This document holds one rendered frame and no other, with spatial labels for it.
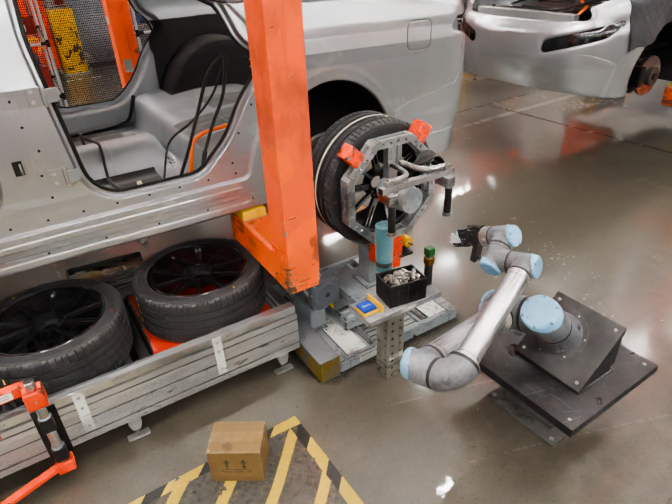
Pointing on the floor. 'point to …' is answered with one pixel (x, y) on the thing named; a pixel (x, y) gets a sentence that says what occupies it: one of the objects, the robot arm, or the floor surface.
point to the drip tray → (104, 266)
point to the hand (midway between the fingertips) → (452, 243)
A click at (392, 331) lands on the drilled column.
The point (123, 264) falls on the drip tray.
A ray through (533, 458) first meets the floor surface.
